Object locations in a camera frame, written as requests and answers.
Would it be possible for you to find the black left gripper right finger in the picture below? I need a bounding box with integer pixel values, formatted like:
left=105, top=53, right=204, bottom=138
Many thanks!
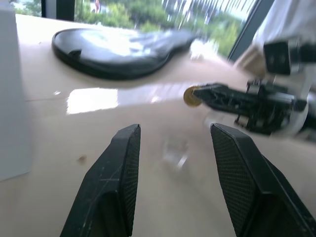
left=210, top=122, right=316, bottom=237

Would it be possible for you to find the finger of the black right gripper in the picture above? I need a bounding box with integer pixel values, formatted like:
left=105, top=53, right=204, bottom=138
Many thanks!
left=192, top=83, right=251, bottom=98
left=194, top=91, right=250, bottom=117

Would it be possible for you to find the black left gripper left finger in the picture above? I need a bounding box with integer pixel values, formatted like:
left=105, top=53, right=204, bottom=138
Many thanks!
left=59, top=123, right=142, bottom=237

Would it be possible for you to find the gold coin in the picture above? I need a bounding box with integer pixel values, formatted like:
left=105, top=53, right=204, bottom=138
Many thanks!
left=183, top=86, right=202, bottom=108

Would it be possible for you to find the white box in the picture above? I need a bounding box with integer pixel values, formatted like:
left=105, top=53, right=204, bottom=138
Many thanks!
left=0, top=7, right=33, bottom=182

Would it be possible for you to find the black oval tray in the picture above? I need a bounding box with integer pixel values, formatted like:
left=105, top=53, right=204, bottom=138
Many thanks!
left=51, top=27, right=198, bottom=80

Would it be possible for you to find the dark slanted window frame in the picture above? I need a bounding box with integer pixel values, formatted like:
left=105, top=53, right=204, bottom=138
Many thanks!
left=226, top=0, right=275, bottom=61

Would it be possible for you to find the dark window frame post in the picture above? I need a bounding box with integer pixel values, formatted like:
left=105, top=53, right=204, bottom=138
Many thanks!
left=40, top=0, right=75, bottom=22

